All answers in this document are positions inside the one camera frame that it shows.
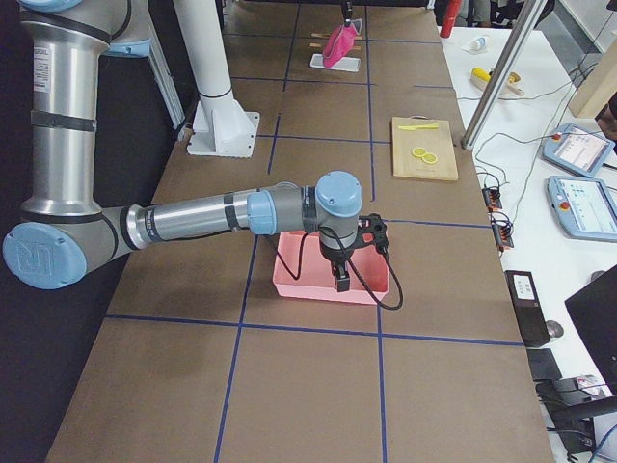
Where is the left wooden rack rod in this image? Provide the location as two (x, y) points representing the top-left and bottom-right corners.
(308, 42), (362, 51)

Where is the black rectangular box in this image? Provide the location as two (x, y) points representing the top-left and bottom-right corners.
(504, 270), (550, 347)

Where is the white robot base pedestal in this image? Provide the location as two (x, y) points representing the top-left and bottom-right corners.
(174, 0), (260, 158)

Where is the white rectangular tray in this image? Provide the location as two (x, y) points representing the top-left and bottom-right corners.
(309, 53), (361, 72)

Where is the pink and grey cloth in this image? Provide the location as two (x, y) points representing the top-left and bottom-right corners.
(322, 25), (358, 68)

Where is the upper teach pendant tablet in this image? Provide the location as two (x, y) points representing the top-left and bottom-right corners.
(542, 123), (615, 177)

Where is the aluminium frame post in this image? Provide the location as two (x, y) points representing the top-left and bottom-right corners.
(461, 0), (547, 150)

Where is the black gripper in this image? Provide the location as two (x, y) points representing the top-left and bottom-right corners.
(331, 260), (351, 292)
(341, 0), (353, 27)

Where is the lemon slice near logo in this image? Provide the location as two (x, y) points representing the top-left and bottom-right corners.
(420, 152), (439, 165)

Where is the pink plastic bin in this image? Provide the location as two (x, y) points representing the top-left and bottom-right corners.
(273, 231), (390, 305)

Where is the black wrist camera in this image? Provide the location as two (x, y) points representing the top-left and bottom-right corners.
(352, 213), (389, 256)

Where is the teach pendant tablet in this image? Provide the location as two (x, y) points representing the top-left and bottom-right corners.
(546, 176), (616, 242)
(542, 123), (615, 177)

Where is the lower teach pendant tablet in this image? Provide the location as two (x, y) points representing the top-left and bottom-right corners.
(546, 176), (616, 242)

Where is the black monitor corner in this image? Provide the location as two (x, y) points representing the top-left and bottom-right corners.
(565, 267), (616, 394)

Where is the white plastic bottle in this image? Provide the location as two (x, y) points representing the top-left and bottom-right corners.
(462, 36), (490, 54)

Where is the wooden cutting board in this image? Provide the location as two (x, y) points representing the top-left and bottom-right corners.
(391, 117), (459, 181)

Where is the yellow plastic knife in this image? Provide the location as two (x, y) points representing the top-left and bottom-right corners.
(397, 123), (440, 131)

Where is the red cylinder bottle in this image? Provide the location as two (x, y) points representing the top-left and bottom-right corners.
(440, 0), (462, 39)

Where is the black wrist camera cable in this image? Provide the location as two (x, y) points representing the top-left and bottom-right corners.
(277, 226), (404, 311)

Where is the lemon slice near knife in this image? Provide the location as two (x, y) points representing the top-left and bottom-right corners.
(412, 147), (426, 158)

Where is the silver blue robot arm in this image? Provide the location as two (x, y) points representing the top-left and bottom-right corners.
(3, 1), (364, 291)

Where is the wooden rack rod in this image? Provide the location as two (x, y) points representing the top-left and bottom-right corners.
(310, 30), (363, 40)
(308, 42), (362, 51)

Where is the right wooden rack rod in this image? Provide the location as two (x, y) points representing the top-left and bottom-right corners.
(310, 30), (363, 40)

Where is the orange black connector lower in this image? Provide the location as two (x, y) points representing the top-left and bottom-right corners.
(491, 218), (514, 252)

